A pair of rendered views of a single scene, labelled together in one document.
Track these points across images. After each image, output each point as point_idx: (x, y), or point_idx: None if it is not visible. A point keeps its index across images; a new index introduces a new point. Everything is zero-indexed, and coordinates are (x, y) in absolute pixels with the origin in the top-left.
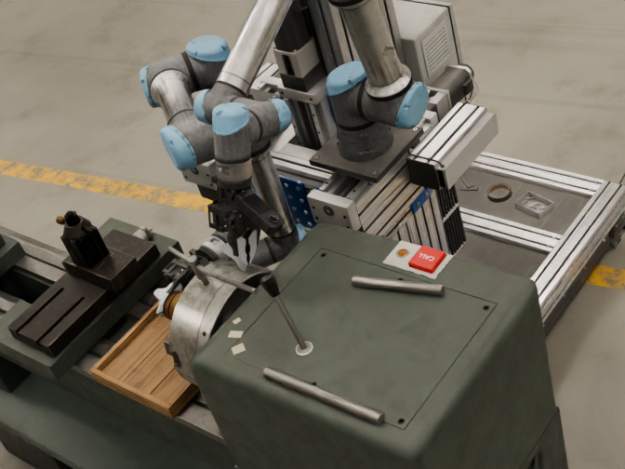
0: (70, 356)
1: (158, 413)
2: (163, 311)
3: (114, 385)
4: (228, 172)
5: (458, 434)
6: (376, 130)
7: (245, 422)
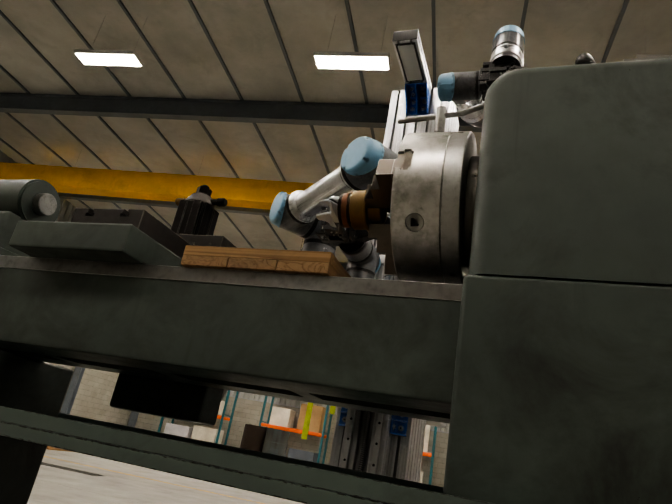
0: (148, 248)
1: (280, 294)
2: (336, 201)
3: (227, 253)
4: (513, 47)
5: None
6: None
7: (566, 134)
